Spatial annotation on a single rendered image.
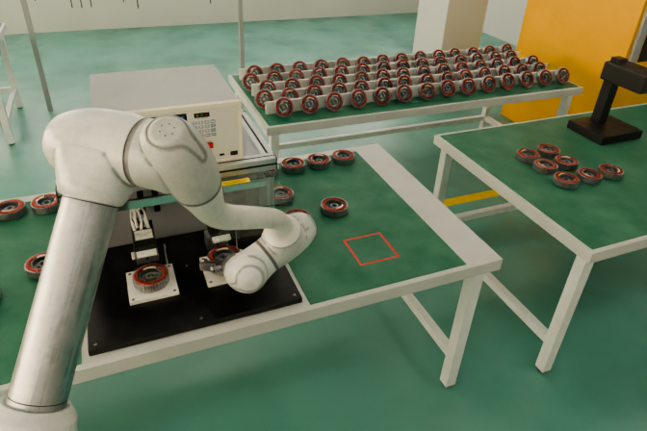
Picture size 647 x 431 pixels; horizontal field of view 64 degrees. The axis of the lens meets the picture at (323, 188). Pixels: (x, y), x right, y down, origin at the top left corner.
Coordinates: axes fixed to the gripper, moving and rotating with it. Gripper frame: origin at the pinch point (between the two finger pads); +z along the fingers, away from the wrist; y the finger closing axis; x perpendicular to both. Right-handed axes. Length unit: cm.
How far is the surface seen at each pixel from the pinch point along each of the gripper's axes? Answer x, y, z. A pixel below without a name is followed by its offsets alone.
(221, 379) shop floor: 62, 2, 56
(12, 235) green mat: -18, 69, 45
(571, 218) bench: 13, -143, -9
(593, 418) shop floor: 99, -141, -9
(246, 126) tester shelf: -44, -19, 18
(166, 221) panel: -14.1, 15.6, 21.1
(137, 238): -12.0, 26.1, 0.7
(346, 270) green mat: 12.1, -39.9, -7.3
